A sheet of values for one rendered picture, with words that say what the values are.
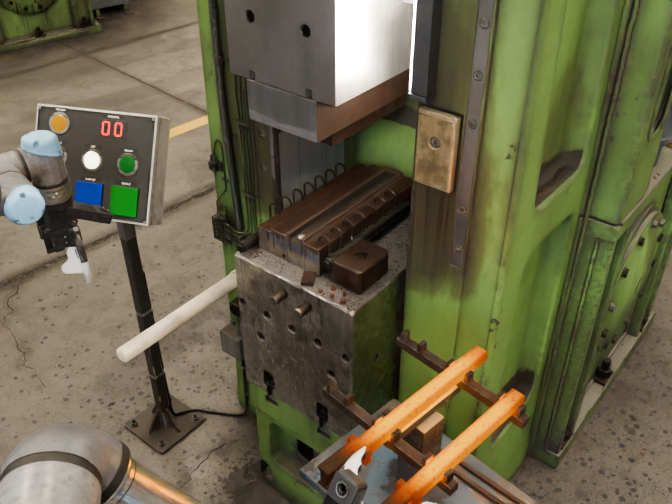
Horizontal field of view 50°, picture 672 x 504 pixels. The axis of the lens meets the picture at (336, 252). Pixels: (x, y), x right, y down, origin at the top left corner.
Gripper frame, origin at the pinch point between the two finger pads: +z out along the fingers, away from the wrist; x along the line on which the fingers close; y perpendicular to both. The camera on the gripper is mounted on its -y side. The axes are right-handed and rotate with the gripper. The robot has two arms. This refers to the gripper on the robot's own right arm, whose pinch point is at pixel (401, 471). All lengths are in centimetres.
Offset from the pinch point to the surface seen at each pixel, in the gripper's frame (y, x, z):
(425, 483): 6.8, 1.0, 5.2
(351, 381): 34, -42, 32
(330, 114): -28, -58, 40
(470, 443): 6.9, 1.1, 17.1
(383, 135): -2, -79, 81
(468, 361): 6.8, -11.5, 33.2
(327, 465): 5.7, -12.2, -4.5
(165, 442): 102, -113, 14
